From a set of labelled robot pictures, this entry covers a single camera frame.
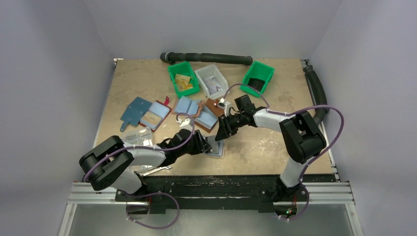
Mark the brown open card holder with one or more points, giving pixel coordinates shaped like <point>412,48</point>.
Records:
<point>209,114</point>

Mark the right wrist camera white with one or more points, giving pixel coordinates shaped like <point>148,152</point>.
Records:
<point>225,105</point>

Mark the white translucent plastic bin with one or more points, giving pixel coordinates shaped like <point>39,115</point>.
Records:
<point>207,71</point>

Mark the silver wrench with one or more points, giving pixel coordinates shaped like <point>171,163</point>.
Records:
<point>154,170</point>

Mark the red open card holder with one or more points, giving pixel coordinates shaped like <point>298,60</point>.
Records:
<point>156,114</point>

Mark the blue card holder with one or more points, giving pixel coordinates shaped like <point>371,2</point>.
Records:
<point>134,112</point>

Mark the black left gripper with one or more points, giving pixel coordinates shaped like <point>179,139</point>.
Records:
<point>200,144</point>

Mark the black card in bin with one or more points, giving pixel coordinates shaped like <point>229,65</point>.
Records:
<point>256,84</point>

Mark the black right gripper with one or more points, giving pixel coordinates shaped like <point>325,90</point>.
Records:
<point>228,123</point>

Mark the small green plastic bin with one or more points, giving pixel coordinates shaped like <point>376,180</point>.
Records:
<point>258,76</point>

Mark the clear plastic box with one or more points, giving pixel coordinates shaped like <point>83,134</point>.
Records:
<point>138,137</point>

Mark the aluminium frame rail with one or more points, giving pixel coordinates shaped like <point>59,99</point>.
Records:
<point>244,192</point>

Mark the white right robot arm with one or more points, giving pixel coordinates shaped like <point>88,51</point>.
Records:
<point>302,137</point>

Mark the cream card holder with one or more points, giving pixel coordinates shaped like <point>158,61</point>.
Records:
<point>209,139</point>

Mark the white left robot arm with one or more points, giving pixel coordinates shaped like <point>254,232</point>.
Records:
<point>107,164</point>

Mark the gold card upper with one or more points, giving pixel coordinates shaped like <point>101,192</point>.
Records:
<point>180,77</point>

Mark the large green plastic bin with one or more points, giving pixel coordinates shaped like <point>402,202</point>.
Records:
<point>183,68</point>

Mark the pink open card holder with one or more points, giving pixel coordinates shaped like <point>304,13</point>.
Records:
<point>188,106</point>

